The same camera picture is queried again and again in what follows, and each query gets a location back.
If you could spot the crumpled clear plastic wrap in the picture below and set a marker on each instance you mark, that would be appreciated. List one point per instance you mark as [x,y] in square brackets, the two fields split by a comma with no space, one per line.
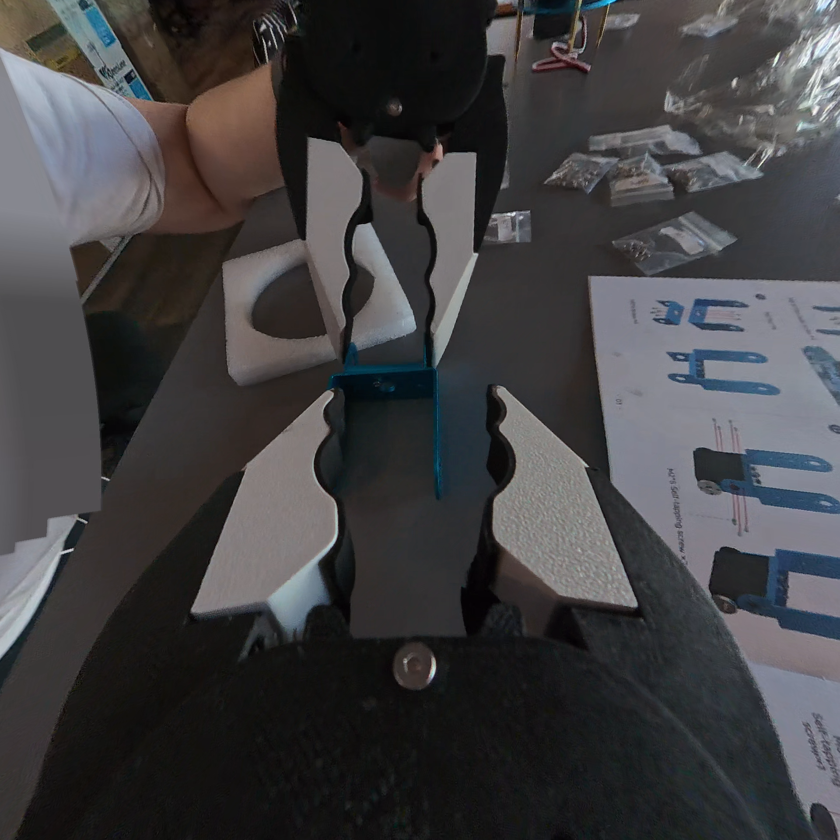
[754,98]

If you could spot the person's left forearm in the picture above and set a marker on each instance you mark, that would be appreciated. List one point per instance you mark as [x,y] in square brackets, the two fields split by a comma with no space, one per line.
[216,144]

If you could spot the group of small screw bags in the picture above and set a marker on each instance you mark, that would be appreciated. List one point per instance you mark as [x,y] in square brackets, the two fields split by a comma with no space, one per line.
[673,244]

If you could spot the white foam square with hole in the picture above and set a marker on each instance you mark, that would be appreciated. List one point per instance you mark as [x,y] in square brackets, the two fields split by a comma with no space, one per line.
[275,341]

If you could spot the large blue metal U bracket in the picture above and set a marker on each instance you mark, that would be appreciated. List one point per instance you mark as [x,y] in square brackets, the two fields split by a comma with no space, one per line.
[394,387]

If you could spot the blue robot arm base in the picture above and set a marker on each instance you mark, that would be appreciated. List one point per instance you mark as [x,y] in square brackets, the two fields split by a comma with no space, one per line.
[558,5]

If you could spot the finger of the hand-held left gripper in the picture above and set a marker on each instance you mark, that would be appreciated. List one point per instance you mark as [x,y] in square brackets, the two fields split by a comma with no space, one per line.
[328,216]
[453,216]

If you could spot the person's left hand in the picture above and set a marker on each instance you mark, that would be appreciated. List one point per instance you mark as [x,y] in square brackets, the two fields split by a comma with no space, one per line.
[399,184]

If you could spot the black striped panel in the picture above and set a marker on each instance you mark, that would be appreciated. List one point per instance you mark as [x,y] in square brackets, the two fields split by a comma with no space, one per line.
[272,39]

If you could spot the printed instruction manual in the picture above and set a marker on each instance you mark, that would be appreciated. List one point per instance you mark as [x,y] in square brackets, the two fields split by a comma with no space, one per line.
[656,407]

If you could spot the small blue metal U bracket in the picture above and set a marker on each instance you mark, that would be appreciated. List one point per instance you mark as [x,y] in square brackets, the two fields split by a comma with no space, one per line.
[351,358]

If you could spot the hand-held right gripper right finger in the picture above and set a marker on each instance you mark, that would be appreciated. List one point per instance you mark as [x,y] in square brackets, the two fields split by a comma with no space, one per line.
[558,525]

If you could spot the white blue printed box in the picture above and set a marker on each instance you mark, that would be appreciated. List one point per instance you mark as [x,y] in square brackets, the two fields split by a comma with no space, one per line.
[98,39]

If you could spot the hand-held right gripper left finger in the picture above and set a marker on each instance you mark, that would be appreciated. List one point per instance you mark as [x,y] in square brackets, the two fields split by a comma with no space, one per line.
[275,525]

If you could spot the dark grey desk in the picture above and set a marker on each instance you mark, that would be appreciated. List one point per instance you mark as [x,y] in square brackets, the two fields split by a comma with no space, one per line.
[525,328]

